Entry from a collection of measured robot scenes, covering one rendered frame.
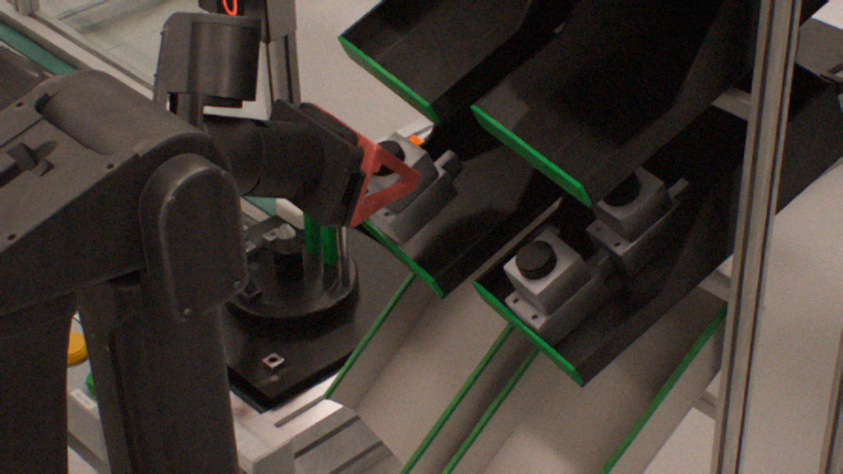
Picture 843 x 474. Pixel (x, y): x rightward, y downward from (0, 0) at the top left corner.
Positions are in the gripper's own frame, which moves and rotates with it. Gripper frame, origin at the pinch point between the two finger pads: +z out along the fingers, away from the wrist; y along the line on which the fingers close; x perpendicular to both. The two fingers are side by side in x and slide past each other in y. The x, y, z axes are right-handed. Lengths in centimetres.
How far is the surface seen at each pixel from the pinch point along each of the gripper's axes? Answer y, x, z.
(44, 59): 93, 23, 22
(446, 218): -0.1, 3.9, 7.6
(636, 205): -17.4, -5.2, 8.4
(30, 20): 102, 21, 24
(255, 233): 39.0, 23.2, 20.7
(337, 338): 18.7, 25.2, 17.9
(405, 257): -2.0, 6.7, 2.6
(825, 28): 31, -13, 95
